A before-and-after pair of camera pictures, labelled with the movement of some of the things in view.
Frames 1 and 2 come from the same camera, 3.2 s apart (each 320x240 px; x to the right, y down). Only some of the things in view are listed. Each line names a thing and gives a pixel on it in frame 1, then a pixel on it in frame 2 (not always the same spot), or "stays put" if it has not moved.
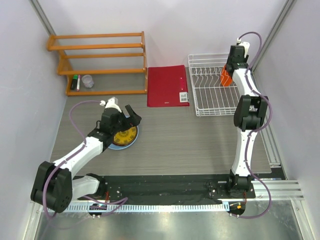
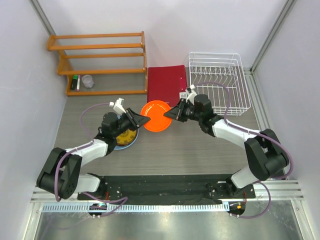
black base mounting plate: [171, 187] stays put
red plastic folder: [167, 86] stays put
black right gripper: [244, 59] to [175, 112]
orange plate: [225, 78] to [155, 109]
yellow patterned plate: [125, 137] stays put
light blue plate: [114, 147] stays put
